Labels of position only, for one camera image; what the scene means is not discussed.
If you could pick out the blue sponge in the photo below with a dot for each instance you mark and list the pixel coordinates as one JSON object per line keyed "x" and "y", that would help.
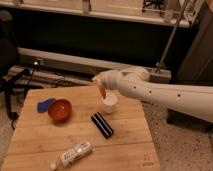
{"x": 43, "y": 106}

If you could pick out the metal pole stand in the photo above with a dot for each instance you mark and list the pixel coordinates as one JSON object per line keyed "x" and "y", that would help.
{"x": 160, "y": 64}

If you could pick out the black striped rectangular block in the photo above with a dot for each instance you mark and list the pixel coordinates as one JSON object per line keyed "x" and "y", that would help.
{"x": 102, "y": 125}

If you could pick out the red bowl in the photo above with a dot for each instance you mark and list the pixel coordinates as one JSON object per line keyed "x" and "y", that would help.
{"x": 60, "y": 110}

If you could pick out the white ceramic cup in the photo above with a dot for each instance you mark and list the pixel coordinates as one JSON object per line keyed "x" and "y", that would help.
{"x": 109, "y": 103}

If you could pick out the black office chair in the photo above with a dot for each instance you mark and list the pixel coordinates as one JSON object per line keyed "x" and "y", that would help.
{"x": 9, "y": 57}

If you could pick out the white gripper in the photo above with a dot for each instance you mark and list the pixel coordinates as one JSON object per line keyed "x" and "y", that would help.
{"x": 108, "y": 79}

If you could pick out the orange pepper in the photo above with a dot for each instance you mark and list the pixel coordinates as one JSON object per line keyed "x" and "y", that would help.
{"x": 102, "y": 91}

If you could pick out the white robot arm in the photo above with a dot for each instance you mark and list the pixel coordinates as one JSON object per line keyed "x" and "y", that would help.
{"x": 134, "y": 82}

